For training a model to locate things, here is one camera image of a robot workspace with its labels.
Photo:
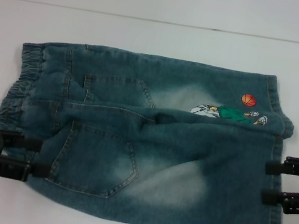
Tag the blue denim shorts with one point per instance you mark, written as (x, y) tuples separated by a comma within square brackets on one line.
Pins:
[(160, 148)]

